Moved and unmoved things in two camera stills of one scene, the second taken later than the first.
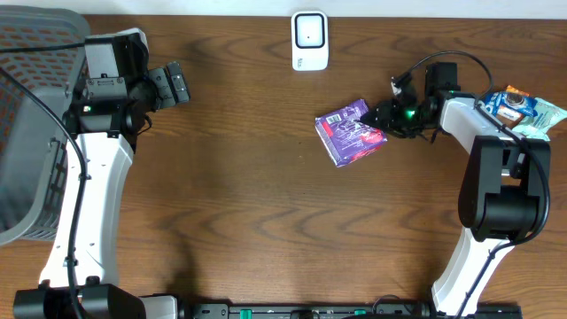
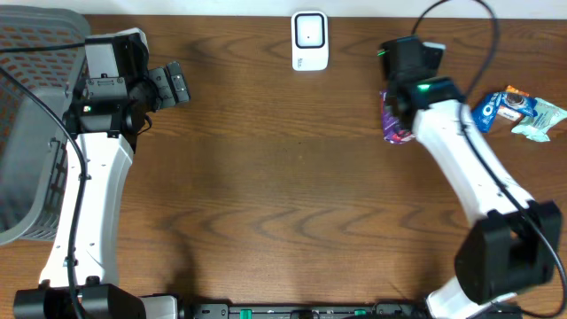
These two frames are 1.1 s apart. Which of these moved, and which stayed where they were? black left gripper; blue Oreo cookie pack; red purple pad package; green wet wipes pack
Moved: red purple pad package
Stayed: black left gripper; green wet wipes pack; blue Oreo cookie pack
